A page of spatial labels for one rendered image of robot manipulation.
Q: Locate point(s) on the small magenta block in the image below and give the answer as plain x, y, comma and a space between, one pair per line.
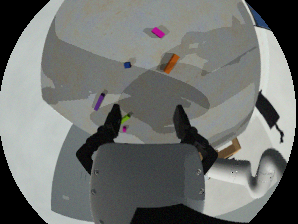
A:
158, 32

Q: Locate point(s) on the orange rectangular block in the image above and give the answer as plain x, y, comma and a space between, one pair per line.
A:
171, 63

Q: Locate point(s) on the lime green rod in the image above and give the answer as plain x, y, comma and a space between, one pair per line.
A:
125, 118

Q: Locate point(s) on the purple rod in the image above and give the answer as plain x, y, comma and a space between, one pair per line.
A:
99, 101

